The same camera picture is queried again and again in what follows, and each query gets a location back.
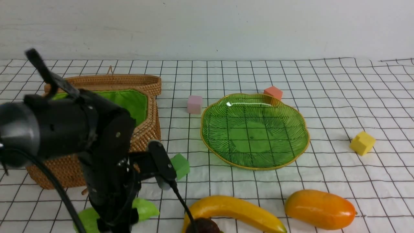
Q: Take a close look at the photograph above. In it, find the green leafy vegetable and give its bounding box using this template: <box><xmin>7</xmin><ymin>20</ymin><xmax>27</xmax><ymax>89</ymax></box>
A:
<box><xmin>78</xmin><ymin>198</ymin><xmax>159</xmax><ymax>233</ymax></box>

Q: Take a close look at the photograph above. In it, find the white grid tablecloth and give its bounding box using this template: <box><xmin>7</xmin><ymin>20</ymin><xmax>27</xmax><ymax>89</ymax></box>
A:
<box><xmin>0</xmin><ymin>58</ymin><xmax>414</xmax><ymax>233</ymax></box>

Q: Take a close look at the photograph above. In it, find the yellow foam cube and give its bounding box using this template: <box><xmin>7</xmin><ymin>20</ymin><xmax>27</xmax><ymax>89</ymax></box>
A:
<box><xmin>350</xmin><ymin>131</ymin><xmax>376</xmax><ymax>156</ymax></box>

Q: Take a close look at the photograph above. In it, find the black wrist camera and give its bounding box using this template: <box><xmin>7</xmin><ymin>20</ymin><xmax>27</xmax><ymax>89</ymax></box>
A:
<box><xmin>128</xmin><ymin>140</ymin><xmax>177</xmax><ymax>190</ymax></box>

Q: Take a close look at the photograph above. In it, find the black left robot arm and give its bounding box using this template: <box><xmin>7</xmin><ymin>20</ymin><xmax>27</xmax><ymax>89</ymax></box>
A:
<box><xmin>1</xmin><ymin>90</ymin><xmax>137</xmax><ymax>233</ymax></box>

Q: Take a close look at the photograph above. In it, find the woven rattan basket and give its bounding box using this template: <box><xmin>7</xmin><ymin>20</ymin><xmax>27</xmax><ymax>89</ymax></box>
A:
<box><xmin>44</xmin><ymin>84</ymin><xmax>161</xmax><ymax>188</ymax></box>

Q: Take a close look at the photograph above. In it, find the dark purple passion fruit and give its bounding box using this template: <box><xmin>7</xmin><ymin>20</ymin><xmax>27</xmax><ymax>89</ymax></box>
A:
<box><xmin>194</xmin><ymin>218</ymin><xmax>222</xmax><ymax>233</ymax></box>

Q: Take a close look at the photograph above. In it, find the orange foam cube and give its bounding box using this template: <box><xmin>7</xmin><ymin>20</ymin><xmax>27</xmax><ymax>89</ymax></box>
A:
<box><xmin>264</xmin><ymin>86</ymin><xmax>283</xmax><ymax>101</ymax></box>

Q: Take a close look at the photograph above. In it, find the orange mango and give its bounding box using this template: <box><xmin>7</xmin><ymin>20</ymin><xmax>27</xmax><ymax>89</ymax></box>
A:
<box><xmin>284</xmin><ymin>189</ymin><xmax>357</xmax><ymax>230</ymax></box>

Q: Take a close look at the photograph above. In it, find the green glass leaf plate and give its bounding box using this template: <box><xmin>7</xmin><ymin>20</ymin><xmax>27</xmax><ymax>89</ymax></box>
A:
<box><xmin>201</xmin><ymin>93</ymin><xmax>310</xmax><ymax>171</ymax></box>

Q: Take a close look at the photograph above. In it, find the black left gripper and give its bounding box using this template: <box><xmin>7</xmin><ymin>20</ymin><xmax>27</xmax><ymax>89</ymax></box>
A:
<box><xmin>79</xmin><ymin>142</ymin><xmax>138</xmax><ymax>233</ymax></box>

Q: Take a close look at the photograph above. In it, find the green foam cube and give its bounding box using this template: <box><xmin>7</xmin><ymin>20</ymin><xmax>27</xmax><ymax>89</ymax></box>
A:
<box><xmin>170</xmin><ymin>153</ymin><xmax>190</xmax><ymax>180</ymax></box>

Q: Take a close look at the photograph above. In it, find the black cable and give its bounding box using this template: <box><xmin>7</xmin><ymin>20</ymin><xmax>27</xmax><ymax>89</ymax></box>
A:
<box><xmin>169</xmin><ymin>180</ymin><xmax>198</xmax><ymax>233</ymax></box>

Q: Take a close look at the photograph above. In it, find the yellow banana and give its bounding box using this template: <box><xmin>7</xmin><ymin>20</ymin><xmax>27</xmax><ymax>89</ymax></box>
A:
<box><xmin>189</xmin><ymin>195</ymin><xmax>287</xmax><ymax>233</ymax></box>

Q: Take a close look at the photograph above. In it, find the pink foam cube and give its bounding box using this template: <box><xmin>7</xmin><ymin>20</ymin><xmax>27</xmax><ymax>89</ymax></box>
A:
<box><xmin>187</xmin><ymin>95</ymin><xmax>203</xmax><ymax>115</ymax></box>

